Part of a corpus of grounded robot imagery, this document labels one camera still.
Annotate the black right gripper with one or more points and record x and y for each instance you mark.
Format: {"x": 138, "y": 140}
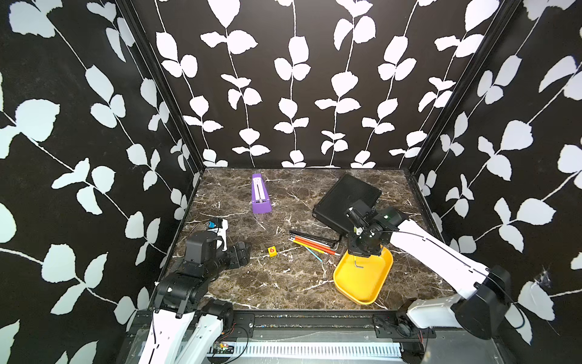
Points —
{"x": 351, "y": 237}

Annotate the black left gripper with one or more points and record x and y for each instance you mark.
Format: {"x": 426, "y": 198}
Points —
{"x": 244, "y": 253}

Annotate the yellow-green hex key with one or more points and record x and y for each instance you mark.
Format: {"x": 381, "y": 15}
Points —
{"x": 311, "y": 247}

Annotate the teal hex key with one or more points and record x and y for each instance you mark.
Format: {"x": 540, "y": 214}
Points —
{"x": 315, "y": 255}

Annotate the orange hex key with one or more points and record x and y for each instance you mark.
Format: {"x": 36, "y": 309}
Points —
{"x": 314, "y": 241}

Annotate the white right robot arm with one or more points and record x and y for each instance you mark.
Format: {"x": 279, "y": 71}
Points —
{"x": 480, "y": 300}

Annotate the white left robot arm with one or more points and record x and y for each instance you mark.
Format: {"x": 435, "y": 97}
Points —
{"x": 182, "y": 330}

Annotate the yellow plastic storage tray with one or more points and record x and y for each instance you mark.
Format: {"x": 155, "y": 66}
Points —
{"x": 362, "y": 286}

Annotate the yellow number six cube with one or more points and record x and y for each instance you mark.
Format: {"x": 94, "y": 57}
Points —
{"x": 272, "y": 250}

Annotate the black ribbed carrying case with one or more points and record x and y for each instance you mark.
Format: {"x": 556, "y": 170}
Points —
{"x": 330, "y": 210}

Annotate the purple metronome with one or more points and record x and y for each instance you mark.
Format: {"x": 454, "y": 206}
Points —
{"x": 261, "y": 202}

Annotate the small green circuit board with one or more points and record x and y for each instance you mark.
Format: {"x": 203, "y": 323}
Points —
{"x": 223, "y": 349}

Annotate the white ribbed strip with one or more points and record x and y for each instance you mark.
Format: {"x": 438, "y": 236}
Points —
{"x": 315, "y": 350}

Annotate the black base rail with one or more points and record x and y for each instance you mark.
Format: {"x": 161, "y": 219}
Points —
{"x": 384, "y": 324}

